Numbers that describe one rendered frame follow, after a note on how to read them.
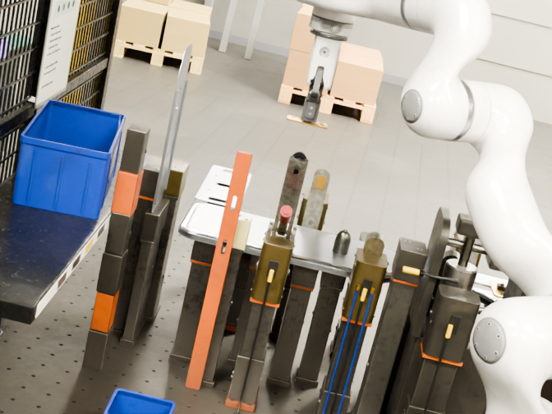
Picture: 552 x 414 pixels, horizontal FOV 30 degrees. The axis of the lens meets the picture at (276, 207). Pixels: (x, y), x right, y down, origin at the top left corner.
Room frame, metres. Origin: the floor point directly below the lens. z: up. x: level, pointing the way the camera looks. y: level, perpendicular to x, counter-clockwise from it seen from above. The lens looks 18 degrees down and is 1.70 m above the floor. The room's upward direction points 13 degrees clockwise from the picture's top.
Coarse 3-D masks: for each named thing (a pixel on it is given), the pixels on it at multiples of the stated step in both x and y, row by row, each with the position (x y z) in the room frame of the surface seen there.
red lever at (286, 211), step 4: (284, 208) 1.75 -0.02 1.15; (288, 208) 1.75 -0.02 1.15; (280, 212) 1.75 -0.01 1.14; (284, 212) 1.74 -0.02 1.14; (288, 212) 1.75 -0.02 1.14; (280, 216) 1.76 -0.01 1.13; (284, 216) 1.75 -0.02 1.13; (288, 216) 1.75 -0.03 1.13; (280, 220) 1.78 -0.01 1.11; (284, 220) 1.77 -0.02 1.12; (288, 220) 1.77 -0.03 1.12; (280, 224) 1.81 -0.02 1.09; (284, 224) 1.80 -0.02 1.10; (272, 228) 1.87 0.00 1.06; (280, 228) 1.83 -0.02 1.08; (284, 228) 1.83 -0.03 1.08; (280, 232) 1.86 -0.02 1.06; (284, 232) 1.86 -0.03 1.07
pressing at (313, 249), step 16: (192, 208) 2.07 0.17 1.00; (208, 208) 2.09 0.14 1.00; (192, 224) 1.96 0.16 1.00; (208, 224) 1.99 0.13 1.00; (256, 224) 2.06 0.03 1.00; (288, 224) 2.11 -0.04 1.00; (208, 240) 1.91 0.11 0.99; (224, 240) 1.91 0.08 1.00; (256, 240) 1.96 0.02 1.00; (304, 240) 2.03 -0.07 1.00; (320, 240) 2.05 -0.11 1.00; (352, 240) 2.10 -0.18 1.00; (304, 256) 1.93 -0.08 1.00; (320, 256) 1.95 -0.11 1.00; (336, 256) 1.98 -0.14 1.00; (352, 256) 2.00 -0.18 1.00; (336, 272) 1.91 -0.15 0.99; (480, 288) 1.99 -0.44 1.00
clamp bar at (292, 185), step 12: (300, 156) 1.88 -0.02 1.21; (288, 168) 1.84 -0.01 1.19; (300, 168) 1.83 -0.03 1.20; (288, 180) 1.84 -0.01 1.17; (300, 180) 1.84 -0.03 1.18; (288, 192) 1.85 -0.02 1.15; (300, 192) 1.85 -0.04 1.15; (288, 204) 1.85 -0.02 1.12; (276, 216) 1.86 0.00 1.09; (276, 228) 1.86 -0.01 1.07; (288, 228) 1.86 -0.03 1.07
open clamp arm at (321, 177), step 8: (320, 168) 2.18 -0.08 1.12; (320, 176) 2.17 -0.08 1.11; (328, 176) 2.17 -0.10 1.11; (312, 184) 2.17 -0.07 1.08; (320, 184) 2.16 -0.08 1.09; (328, 184) 2.17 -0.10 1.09; (312, 192) 2.17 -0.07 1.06; (320, 192) 2.17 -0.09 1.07; (312, 200) 2.16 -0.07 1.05; (320, 200) 2.16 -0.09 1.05; (312, 208) 2.16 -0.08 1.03; (320, 208) 2.16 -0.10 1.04; (304, 216) 2.15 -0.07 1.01; (312, 216) 2.16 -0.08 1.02; (304, 224) 2.15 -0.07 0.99; (312, 224) 2.15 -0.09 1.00
